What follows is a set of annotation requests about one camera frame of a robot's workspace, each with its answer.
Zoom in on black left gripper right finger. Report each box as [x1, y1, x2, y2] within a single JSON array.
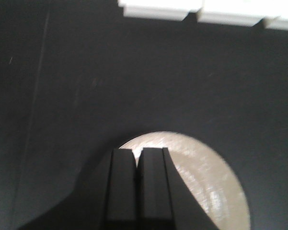
[[138, 148, 174, 230]]

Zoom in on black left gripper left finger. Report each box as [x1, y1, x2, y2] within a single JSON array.
[[106, 149, 137, 221]]

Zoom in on beige round plate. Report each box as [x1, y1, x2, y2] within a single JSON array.
[[120, 131, 251, 230]]

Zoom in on left white plastic bin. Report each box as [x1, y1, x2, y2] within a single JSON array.
[[117, 0, 203, 21]]

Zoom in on white plastic bin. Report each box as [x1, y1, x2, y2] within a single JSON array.
[[117, 0, 203, 21], [197, 0, 281, 26], [264, 16, 288, 31]]

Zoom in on middle white plastic bin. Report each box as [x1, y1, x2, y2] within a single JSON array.
[[197, 0, 281, 26]]

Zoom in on right white plastic bin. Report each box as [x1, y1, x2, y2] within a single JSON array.
[[264, 16, 288, 31]]

